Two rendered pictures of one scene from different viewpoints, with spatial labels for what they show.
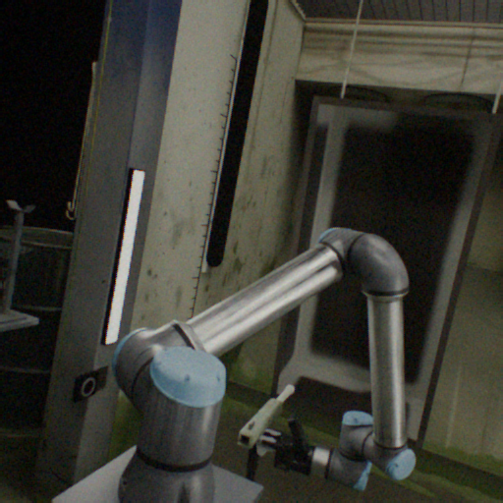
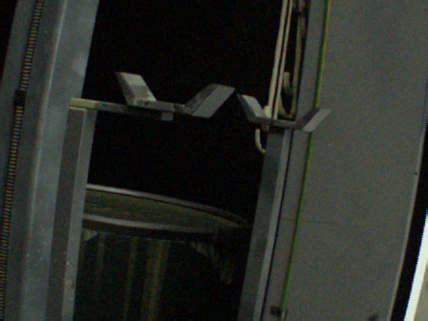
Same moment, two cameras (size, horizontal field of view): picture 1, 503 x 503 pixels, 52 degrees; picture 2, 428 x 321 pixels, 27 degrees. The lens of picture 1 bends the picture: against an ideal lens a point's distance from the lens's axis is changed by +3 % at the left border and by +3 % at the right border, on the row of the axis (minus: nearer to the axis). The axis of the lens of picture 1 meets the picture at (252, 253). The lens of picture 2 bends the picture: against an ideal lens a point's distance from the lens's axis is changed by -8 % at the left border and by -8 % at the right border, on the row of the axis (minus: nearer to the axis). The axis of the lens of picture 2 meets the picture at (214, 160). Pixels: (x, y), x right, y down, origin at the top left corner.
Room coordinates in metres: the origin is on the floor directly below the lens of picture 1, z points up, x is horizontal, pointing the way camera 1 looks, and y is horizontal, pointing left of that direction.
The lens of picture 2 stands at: (0.61, 0.65, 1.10)
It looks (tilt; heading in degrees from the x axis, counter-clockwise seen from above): 3 degrees down; 4
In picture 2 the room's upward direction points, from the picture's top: 9 degrees clockwise
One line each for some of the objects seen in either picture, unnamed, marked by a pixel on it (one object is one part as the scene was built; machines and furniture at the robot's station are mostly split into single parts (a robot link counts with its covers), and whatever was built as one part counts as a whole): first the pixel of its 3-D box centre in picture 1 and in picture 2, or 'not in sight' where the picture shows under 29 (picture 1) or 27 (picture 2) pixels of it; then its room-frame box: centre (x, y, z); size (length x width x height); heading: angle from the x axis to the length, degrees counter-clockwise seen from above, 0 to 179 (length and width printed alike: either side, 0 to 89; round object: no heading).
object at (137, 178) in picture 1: (123, 257); (417, 250); (1.78, 0.45, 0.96); 0.06 x 0.02 x 0.63; 158
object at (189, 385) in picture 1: (182, 399); not in sight; (0.98, 0.09, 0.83); 0.17 x 0.15 x 0.18; 33
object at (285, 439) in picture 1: (294, 454); not in sight; (1.55, -0.25, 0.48); 0.12 x 0.08 x 0.09; 71
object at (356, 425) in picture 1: (359, 435); not in sight; (1.48, -0.41, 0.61); 0.12 x 0.09 x 0.12; 33
